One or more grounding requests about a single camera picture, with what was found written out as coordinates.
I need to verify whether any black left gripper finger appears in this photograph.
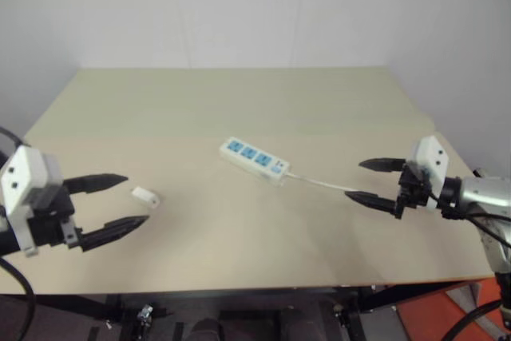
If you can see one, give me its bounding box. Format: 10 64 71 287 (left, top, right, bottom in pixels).
62 173 129 196
76 215 151 253

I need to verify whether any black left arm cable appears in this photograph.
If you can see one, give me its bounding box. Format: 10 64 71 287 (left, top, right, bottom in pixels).
0 126 37 341

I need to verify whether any orange floor mat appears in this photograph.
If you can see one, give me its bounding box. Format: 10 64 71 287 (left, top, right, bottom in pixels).
395 276 511 341

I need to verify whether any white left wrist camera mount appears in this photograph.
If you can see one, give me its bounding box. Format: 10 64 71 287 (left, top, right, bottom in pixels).
0 145 65 257

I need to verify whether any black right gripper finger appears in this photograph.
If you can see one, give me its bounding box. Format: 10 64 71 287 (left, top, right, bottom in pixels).
358 157 407 174
344 191 398 215

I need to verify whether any white plug adapter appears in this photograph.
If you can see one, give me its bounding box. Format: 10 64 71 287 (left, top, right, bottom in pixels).
132 185 161 210

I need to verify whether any white power strip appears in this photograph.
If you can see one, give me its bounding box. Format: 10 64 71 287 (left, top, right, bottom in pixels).
219 137 291 188

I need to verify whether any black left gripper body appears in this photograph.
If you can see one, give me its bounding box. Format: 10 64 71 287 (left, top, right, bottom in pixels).
24 184 85 252

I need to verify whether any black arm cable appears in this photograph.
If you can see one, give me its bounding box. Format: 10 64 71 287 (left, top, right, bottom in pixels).
0 126 37 341
440 212 511 341

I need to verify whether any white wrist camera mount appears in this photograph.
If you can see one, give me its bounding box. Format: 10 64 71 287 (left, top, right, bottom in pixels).
408 135 450 211
0 145 65 257

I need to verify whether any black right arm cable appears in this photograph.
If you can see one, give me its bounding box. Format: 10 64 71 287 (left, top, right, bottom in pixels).
440 212 511 341

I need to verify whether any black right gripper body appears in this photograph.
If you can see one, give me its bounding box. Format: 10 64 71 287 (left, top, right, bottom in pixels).
392 161 433 220

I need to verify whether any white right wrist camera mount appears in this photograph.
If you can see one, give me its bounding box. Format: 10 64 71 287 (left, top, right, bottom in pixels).
408 135 450 211

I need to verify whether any black table frame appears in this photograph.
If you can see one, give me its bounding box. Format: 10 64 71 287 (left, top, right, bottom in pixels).
0 280 485 341

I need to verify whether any white cable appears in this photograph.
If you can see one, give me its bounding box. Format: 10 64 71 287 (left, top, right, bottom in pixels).
285 172 364 194

